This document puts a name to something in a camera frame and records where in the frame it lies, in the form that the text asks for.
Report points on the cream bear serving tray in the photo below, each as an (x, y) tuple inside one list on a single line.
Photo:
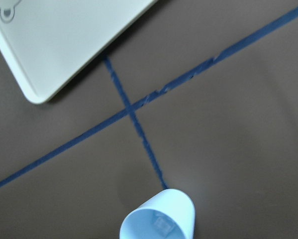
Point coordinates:
[(47, 42)]

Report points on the light blue plastic cup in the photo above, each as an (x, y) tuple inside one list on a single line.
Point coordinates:
[(168, 215)]

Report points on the clear ice cube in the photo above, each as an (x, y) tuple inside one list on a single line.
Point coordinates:
[(163, 225)]

